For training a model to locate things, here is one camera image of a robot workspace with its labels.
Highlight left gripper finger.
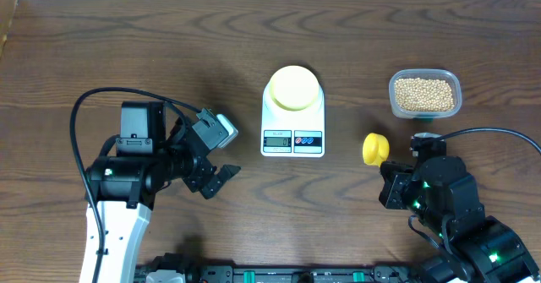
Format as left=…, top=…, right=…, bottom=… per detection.
left=199, top=174, right=224, bottom=199
left=216, top=164, right=241, bottom=186

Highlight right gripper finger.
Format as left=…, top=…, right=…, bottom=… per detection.
left=380, top=161, right=413, bottom=177
left=379, top=178, right=400, bottom=210

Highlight yellow plastic measuring scoop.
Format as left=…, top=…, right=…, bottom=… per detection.
left=362, top=133, right=390, bottom=167

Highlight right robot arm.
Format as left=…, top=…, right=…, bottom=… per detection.
left=379, top=156, right=540, bottom=282

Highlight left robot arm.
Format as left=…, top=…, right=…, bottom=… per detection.
left=79, top=115, right=241, bottom=282

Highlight white digital kitchen scale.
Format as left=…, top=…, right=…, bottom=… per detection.
left=260, top=81, right=325, bottom=158

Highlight pale yellow bowl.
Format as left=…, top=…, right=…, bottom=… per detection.
left=269, top=66, right=320, bottom=112

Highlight soybeans in container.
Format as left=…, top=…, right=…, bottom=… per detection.
left=393, top=78, right=455, bottom=112

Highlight clear plastic container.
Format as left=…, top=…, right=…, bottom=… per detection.
left=389, top=68, right=462, bottom=119

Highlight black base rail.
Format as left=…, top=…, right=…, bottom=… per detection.
left=134, top=253, right=419, bottom=283

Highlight left black cable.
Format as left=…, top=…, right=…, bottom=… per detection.
left=68, top=86, right=204, bottom=283

